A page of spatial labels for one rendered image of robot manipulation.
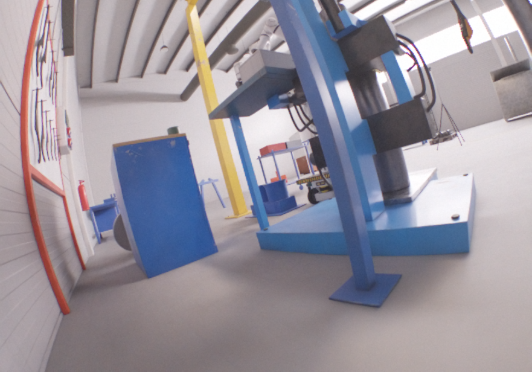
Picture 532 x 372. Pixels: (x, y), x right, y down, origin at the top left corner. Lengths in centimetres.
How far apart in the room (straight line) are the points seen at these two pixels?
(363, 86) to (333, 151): 92
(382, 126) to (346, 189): 65
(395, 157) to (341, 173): 87
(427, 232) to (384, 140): 56
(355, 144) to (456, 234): 58
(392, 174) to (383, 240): 60
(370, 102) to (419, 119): 43
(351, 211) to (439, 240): 39
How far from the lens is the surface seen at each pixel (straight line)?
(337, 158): 70
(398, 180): 154
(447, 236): 94
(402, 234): 98
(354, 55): 138
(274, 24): 256
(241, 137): 197
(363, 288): 82
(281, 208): 278
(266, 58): 148
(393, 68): 128
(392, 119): 127
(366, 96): 155
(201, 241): 182
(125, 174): 171
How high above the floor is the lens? 44
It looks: 1 degrees up
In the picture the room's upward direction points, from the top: 16 degrees counter-clockwise
